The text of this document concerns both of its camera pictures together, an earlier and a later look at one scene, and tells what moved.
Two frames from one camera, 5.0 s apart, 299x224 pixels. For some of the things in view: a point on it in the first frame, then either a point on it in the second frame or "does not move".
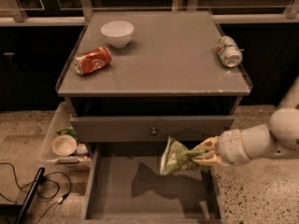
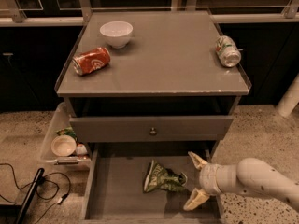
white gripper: (228, 147) to (206, 178)
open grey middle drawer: (124, 186) does not move
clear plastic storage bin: (63, 148) does not move
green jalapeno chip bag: (176, 159) to (162, 177)
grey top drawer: (147, 128) does not move
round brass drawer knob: (153, 133) does not move
